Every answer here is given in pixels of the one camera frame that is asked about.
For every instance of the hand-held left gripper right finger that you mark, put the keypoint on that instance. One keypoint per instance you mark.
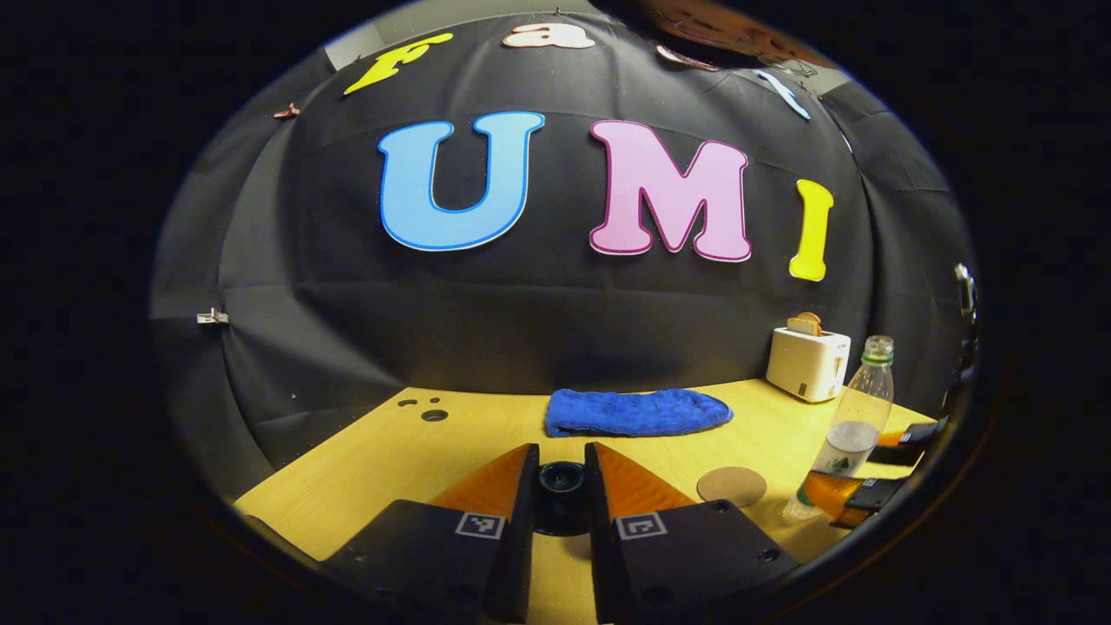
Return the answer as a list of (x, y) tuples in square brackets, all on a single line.
[(599, 521)]

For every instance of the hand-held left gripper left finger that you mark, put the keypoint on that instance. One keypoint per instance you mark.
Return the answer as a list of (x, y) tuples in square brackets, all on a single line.
[(521, 521)]

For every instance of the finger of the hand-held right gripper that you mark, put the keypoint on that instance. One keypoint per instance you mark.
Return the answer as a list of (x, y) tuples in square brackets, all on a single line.
[(877, 495), (907, 444)]

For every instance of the clear plastic water bottle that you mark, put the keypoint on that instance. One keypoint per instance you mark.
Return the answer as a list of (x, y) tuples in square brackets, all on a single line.
[(859, 404)]

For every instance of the round brown coaster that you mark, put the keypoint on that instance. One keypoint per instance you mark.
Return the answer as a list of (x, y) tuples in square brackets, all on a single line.
[(732, 486)]

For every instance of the blue towel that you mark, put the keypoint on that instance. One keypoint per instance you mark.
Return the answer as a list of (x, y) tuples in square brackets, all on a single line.
[(638, 412)]

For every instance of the white toaster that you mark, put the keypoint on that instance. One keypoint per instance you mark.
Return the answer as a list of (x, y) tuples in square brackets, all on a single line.
[(807, 365)]

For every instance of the bread slice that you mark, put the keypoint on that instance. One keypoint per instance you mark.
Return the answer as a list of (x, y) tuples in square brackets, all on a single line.
[(807, 324)]

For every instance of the black backdrop cloth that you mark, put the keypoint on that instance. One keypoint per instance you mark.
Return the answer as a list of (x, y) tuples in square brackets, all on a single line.
[(538, 321)]

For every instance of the white clip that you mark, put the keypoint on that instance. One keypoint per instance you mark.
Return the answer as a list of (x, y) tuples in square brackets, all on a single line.
[(212, 317)]

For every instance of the red clip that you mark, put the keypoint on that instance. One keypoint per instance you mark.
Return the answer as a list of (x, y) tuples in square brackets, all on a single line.
[(286, 111)]

